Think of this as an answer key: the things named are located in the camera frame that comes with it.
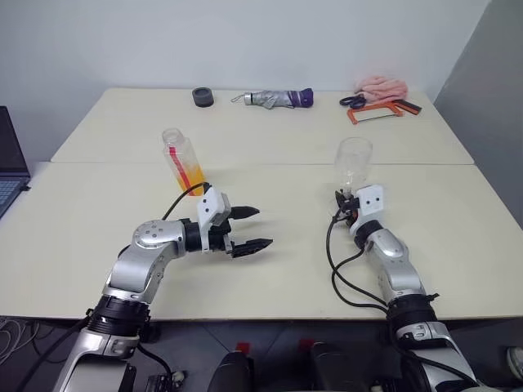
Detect thin black floor cable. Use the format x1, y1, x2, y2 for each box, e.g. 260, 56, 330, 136
31, 321, 71, 365

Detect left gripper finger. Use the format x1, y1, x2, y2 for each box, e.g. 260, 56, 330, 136
229, 205, 262, 220
228, 238, 275, 260

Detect white floor cables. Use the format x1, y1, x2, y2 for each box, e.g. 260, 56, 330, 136
0, 315, 40, 357

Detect folded silver purple umbrella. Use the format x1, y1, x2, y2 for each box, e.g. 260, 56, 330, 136
230, 87, 315, 111

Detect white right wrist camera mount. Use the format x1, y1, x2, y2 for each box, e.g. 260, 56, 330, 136
354, 184, 386, 230

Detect purple black scissors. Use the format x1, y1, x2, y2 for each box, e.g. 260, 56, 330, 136
338, 93, 367, 109

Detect dark rounded shape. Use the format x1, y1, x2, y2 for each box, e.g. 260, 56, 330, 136
207, 350, 257, 392
307, 341, 372, 392

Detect orange hacksaw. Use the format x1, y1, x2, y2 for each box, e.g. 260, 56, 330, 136
346, 98, 423, 126

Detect black white connector block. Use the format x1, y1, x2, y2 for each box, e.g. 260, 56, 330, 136
145, 368, 187, 392
369, 376, 405, 392

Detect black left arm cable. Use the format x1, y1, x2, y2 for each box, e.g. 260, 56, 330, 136
161, 181, 213, 222

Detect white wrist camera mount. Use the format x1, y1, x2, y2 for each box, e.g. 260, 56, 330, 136
195, 185, 232, 252
354, 184, 386, 230

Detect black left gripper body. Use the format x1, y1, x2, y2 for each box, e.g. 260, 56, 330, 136
208, 220, 236, 256

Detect clear wine glass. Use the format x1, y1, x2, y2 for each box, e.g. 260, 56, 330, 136
329, 136, 374, 214

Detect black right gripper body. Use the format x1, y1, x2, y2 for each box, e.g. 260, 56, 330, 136
338, 197, 360, 226

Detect dark laptop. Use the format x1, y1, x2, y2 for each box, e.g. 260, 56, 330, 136
0, 105, 32, 220

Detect round white grey object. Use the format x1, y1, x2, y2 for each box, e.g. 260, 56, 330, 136
505, 345, 523, 373

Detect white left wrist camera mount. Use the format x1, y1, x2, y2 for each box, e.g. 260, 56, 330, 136
195, 185, 232, 252

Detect pink towel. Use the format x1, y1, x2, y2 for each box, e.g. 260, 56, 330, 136
354, 74, 409, 102

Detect bottle with orange liquid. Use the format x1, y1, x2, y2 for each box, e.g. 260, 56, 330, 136
161, 127, 207, 198

